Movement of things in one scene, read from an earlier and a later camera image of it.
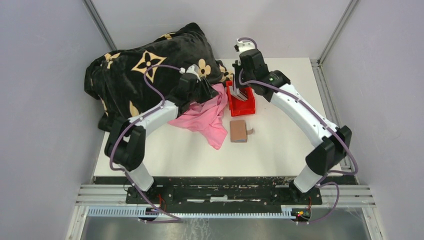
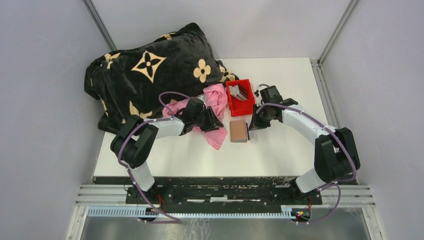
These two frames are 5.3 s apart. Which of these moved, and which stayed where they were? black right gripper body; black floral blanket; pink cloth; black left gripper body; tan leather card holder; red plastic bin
Moved: black right gripper body; black left gripper body
Stayed: red plastic bin; pink cloth; black floral blanket; tan leather card holder
